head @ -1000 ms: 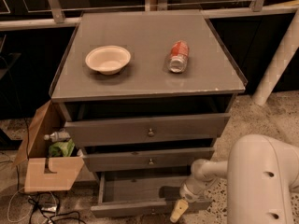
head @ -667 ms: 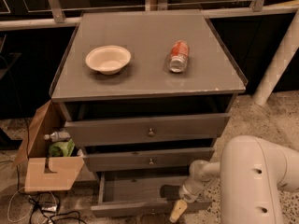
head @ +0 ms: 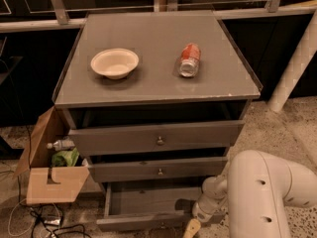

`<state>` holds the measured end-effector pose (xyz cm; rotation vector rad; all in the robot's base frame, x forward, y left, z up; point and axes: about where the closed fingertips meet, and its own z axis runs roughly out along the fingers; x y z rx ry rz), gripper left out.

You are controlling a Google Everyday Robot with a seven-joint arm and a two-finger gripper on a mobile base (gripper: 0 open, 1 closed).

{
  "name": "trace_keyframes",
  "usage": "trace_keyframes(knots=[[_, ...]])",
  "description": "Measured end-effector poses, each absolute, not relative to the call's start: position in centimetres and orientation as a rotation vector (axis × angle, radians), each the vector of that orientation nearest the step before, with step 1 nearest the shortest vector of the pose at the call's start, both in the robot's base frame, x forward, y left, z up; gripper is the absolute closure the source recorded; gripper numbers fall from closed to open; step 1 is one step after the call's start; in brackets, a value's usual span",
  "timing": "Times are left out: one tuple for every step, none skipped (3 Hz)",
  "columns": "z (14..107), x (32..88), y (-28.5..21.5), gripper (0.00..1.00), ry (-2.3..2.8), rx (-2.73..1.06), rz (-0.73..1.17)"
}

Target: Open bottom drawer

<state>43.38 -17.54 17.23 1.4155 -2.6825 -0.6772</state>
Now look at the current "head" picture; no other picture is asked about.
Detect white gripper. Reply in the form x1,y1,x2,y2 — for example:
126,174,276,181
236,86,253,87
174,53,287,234
182,195,225,238

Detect grey bottom drawer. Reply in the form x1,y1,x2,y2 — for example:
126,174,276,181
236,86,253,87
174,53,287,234
97,180,201,232

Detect grey drawer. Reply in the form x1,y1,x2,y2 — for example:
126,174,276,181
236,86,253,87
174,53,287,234
97,180,201,232
69,120,244,156
88,157,228,182

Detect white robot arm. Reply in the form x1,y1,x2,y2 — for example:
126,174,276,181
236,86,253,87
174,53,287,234
182,150,317,238

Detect grey middle drawer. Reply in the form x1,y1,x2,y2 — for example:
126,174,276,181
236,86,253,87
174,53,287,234
88,157,228,182

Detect grey top drawer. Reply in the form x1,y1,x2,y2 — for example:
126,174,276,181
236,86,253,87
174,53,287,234
69,120,244,156

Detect grey drawer cabinet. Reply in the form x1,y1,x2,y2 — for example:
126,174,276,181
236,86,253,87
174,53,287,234
52,11,264,204

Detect power adapter on floor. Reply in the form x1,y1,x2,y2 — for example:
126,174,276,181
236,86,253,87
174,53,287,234
43,216,61,226

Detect green plastic bag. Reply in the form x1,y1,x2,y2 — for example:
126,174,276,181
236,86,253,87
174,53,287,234
52,148,79,167

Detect brown cardboard box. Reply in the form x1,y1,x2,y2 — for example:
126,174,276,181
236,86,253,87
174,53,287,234
14,107,89,205

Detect clear bottle in box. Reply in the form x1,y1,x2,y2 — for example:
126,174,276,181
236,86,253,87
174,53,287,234
47,139,75,151

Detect red labelled plastic bottle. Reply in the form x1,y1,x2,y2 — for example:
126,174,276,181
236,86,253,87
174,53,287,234
178,43,201,77

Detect white paper bowl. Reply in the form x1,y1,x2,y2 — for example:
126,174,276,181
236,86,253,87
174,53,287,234
90,49,139,79

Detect white slanted pole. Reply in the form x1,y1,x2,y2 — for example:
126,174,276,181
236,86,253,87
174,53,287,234
267,12,317,112

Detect black cable on floor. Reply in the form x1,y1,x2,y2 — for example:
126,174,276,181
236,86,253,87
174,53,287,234
29,206,92,238

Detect white cable on floor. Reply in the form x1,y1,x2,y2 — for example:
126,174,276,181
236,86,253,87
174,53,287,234
7,198,63,238

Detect metal railing frame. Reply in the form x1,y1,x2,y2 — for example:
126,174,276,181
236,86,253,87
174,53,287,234
0,0,316,33

